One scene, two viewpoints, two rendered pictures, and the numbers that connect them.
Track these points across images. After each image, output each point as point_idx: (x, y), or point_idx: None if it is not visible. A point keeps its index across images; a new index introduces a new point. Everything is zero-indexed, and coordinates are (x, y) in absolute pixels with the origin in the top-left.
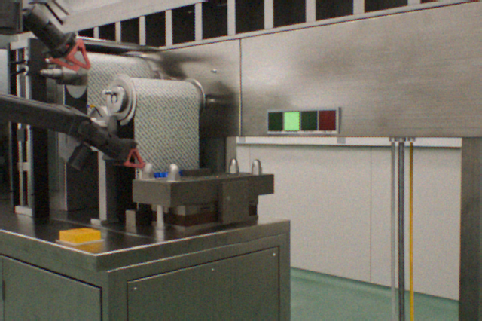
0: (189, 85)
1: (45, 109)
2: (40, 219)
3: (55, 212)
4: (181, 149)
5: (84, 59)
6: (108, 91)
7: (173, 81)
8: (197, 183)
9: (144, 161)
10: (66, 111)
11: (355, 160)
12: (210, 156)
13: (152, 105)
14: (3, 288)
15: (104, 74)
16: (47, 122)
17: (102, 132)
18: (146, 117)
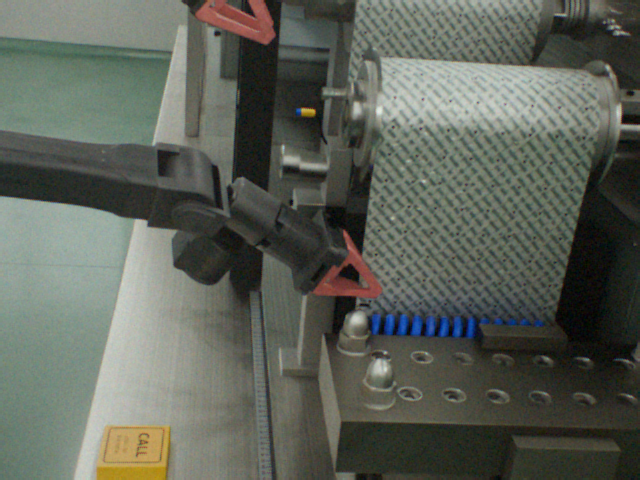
0: (583, 93)
1: (71, 173)
2: (225, 294)
3: (289, 268)
4: (505, 264)
5: (256, 17)
6: (332, 93)
7: (537, 75)
8: (435, 429)
9: (383, 283)
10: (135, 176)
11: None
12: (623, 272)
13: (431, 152)
14: None
15: (401, 9)
16: (84, 198)
17: (257, 217)
18: (406, 180)
